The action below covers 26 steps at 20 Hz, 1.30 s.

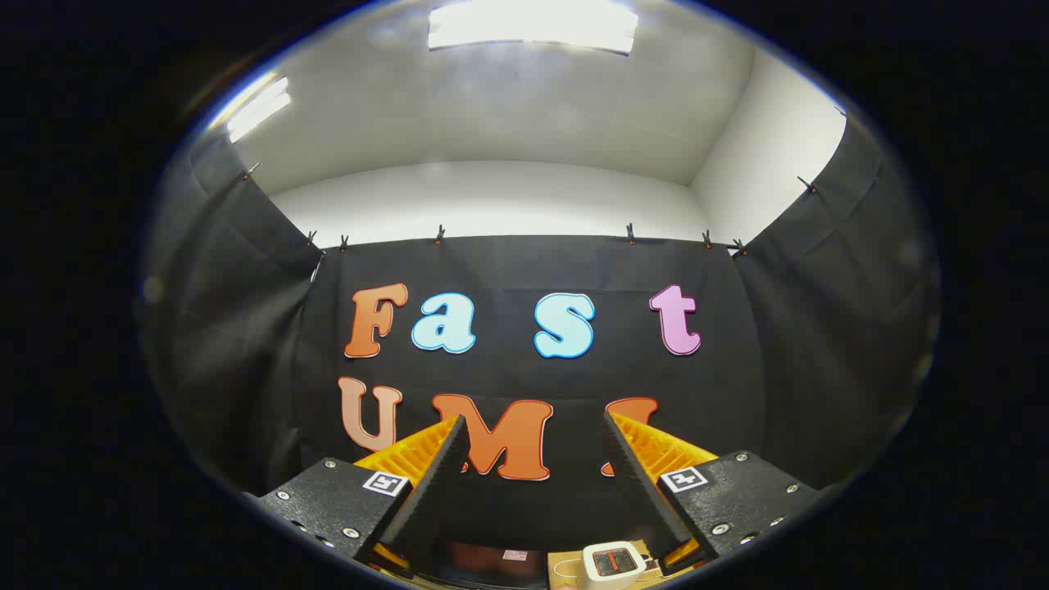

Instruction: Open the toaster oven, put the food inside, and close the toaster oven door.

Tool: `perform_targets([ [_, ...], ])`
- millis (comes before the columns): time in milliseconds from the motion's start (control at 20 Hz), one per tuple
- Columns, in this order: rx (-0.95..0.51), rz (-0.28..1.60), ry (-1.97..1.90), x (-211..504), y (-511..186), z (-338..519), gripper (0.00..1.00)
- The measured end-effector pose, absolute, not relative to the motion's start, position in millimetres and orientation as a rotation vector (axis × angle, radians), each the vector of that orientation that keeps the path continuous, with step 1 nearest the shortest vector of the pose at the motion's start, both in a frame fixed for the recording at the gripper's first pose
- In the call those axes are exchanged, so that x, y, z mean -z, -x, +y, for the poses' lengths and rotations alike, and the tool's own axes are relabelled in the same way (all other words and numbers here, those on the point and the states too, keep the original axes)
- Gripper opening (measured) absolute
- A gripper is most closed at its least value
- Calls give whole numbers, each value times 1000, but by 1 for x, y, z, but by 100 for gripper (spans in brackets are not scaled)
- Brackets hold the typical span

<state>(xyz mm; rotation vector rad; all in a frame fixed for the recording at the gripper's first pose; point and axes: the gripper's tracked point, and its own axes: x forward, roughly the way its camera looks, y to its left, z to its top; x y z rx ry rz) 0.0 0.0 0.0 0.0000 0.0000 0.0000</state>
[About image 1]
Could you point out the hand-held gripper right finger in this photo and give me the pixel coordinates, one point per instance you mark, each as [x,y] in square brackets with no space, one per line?
[639,492]

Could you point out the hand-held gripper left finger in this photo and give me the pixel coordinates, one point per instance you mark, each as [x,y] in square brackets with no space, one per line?
[434,492]

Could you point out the white toaster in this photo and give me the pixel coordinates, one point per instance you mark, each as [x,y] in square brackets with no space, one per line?
[613,564]

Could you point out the black backdrop cloth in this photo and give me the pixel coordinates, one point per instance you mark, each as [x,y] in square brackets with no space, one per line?
[508,262]

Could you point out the narrow ceiling light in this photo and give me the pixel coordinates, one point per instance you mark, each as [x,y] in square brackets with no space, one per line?
[258,108]

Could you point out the large rectangular ceiling light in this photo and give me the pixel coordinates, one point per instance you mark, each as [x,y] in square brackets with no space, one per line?
[533,24]

